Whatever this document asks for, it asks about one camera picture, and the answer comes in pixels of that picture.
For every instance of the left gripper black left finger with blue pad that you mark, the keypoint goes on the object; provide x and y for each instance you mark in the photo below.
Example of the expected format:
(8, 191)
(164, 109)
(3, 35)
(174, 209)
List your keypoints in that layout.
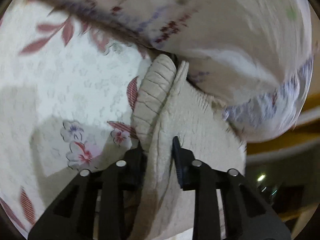
(94, 204)

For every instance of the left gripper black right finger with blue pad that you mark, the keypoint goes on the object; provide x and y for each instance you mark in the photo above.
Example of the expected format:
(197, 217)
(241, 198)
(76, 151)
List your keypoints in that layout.
(247, 215)

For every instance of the beige knitted small garment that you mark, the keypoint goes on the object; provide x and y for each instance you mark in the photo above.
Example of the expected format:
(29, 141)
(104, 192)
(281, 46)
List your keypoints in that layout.
(168, 106)

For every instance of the white floral bed sheet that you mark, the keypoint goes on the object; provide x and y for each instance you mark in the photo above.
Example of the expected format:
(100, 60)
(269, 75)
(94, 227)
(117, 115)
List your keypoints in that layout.
(67, 96)

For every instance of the lavender print pillow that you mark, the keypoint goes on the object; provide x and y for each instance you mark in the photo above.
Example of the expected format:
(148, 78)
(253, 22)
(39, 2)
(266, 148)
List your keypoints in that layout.
(268, 116)

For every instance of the pink tree print pillow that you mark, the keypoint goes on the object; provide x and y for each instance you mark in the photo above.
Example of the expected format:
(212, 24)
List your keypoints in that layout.
(237, 49)

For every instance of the wooden bed frame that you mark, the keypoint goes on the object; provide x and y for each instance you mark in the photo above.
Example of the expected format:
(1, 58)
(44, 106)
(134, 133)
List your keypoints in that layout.
(306, 130)

